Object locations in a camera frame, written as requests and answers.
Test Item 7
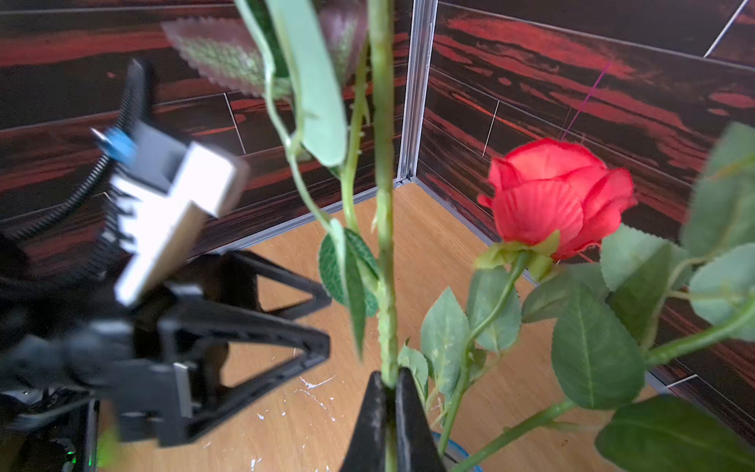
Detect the white flower stem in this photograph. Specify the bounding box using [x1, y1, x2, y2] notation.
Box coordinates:
[161, 0, 414, 472]

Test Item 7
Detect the red rose stem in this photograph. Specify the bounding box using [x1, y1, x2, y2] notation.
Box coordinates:
[400, 127, 754, 471]

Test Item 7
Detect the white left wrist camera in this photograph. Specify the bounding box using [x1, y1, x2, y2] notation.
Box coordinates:
[94, 121, 249, 306]

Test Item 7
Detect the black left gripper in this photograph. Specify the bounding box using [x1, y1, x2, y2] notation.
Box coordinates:
[1, 251, 331, 446]

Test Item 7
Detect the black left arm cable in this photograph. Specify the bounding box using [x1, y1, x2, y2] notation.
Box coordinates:
[0, 58, 157, 278]

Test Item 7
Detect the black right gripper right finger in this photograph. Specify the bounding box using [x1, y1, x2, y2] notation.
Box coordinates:
[395, 367, 446, 472]

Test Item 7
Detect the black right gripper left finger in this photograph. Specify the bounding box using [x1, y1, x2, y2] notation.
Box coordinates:
[340, 371, 389, 472]

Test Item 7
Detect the blue purple glass vase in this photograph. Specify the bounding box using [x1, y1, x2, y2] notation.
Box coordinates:
[442, 440, 484, 472]

